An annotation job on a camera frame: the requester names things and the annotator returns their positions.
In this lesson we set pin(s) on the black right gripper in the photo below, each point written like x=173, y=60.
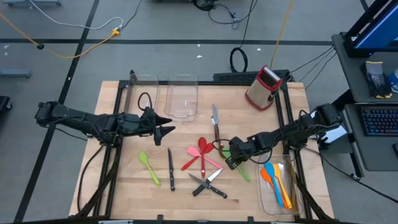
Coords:
x=244, y=147

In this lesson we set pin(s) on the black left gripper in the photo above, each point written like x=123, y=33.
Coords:
x=149, y=124

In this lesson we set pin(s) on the green silicone spatula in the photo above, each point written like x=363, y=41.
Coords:
x=245, y=175

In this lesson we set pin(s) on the orange silicone spatula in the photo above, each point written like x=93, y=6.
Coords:
x=264, y=175

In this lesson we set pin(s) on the red silicone spatula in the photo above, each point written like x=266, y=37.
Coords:
x=210, y=147

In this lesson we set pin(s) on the light green silicone spoon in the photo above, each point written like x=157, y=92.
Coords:
x=143, y=158

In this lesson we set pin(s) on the yellow silicone spatula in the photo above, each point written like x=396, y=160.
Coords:
x=276, y=168

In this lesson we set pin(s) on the pink silicone spatula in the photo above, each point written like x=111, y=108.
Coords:
x=192, y=151

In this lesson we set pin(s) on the red silicone spoon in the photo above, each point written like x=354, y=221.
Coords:
x=202, y=143

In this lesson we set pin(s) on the slim black paring knife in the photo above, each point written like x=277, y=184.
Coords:
x=171, y=174

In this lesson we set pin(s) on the clear plastic bin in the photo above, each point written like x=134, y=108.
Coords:
x=264, y=199
x=132, y=102
x=180, y=99

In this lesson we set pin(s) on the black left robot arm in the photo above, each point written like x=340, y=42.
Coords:
x=77, y=119

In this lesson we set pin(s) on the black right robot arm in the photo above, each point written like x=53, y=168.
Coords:
x=295, y=127

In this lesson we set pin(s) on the red metal box grater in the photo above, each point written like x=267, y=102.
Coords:
x=262, y=90

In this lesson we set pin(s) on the black table edge clamp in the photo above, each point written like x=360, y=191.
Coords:
x=250, y=219
x=160, y=218

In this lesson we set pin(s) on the white paper sheet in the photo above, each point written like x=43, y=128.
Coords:
x=337, y=135

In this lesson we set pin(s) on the dark grey desk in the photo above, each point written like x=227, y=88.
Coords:
x=351, y=77

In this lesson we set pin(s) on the black backlit keyboard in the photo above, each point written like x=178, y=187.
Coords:
x=381, y=121

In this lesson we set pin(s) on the black floor puck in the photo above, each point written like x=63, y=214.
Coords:
x=40, y=46

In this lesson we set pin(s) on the grey black work gloves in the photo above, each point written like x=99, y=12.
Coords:
x=374, y=77

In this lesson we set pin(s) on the grey furniture foot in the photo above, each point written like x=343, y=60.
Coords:
x=15, y=74
x=31, y=2

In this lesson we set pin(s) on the black caster foot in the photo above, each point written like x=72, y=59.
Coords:
x=4, y=104

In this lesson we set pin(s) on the blue white container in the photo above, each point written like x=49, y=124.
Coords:
x=394, y=81

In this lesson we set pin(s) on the computer monitor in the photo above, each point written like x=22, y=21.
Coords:
x=379, y=31

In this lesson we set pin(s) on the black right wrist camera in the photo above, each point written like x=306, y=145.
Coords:
x=232, y=163

